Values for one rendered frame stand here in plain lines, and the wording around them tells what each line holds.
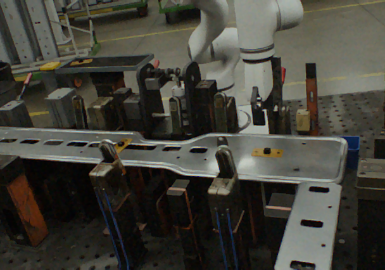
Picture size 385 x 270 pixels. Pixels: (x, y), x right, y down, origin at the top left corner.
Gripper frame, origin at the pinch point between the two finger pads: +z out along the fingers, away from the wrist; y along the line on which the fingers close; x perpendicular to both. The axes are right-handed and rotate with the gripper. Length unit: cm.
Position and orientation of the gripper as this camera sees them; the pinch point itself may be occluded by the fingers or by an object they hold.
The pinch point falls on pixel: (263, 113)
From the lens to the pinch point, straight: 111.3
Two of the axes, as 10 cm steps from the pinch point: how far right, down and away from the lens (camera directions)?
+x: 9.2, 0.3, -3.9
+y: -3.5, 4.8, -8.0
